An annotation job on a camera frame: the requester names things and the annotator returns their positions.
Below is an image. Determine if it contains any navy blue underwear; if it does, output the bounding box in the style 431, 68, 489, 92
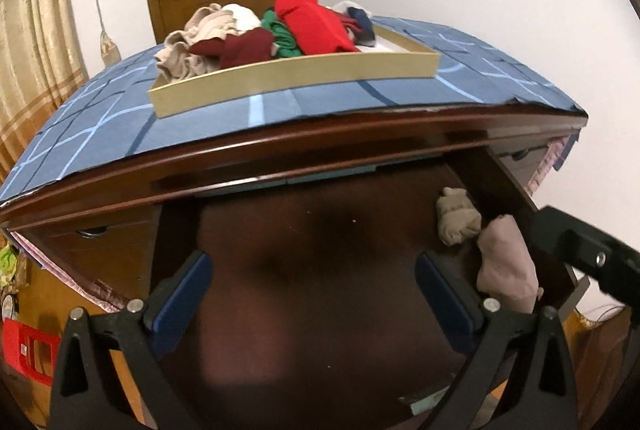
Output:
346, 7, 377, 48

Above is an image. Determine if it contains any dark wooden desk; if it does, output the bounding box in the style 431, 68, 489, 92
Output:
0, 103, 588, 430

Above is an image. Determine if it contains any curtain tieback tassel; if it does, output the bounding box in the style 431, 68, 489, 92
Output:
94, 0, 121, 65

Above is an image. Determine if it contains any maroon underwear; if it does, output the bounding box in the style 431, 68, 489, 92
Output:
191, 28, 277, 71

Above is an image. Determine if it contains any green underwear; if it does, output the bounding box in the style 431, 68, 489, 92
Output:
261, 9, 303, 59

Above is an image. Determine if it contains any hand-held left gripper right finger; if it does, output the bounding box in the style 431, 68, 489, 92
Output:
415, 251, 580, 430

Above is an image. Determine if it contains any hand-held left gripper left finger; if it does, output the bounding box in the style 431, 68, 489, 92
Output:
49, 250, 215, 430

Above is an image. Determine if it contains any shallow wooden tray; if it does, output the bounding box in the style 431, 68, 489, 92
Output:
148, 33, 442, 118

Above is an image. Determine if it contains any grey beige underwear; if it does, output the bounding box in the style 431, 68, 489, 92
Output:
436, 187, 482, 246

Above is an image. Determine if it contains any blue checked tablecloth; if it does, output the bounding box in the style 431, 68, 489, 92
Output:
0, 13, 588, 206

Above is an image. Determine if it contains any bright red underwear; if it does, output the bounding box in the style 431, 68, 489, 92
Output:
273, 0, 359, 56

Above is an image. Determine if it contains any pale pink underwear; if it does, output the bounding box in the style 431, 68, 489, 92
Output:
476, 213, 545, 314

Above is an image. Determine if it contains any light grey underwear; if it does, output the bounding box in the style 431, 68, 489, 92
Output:
331, 0, 372, 18

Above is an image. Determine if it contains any small side desk drawer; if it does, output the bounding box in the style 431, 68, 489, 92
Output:
492, 145, 551, 191
47, 220, 158, 296

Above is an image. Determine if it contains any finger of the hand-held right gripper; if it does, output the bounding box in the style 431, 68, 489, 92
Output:
529, 206, 640, 326

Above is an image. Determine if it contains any red plastic crate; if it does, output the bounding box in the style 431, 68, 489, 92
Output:
2, 320, 63, 386

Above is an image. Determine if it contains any green yellow object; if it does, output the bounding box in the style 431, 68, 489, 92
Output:
0, 244, 28, 288

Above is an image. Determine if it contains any beige patterned curtain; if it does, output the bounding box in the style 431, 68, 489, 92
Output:
0, 0, 91, 183

